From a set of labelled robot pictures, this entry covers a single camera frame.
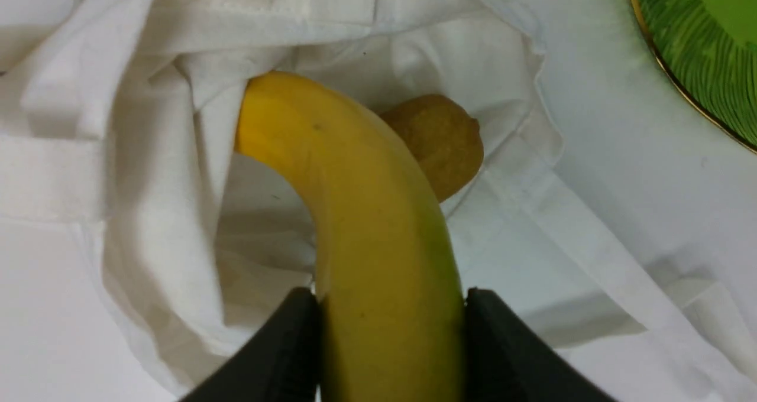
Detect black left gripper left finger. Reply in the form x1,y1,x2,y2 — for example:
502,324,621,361
182,288,322,401

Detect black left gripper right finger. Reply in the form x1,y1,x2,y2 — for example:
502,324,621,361
465,288,613,401

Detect yellow banana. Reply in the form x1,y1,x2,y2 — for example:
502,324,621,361
235,72,465,401

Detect white cloth tote bag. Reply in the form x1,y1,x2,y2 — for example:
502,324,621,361
2,0,755,401

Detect brown kiwi fruit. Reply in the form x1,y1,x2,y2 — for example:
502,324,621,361
379,94,484,203

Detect green plate with gold rim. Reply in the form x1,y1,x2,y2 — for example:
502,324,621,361
630,0,756,151

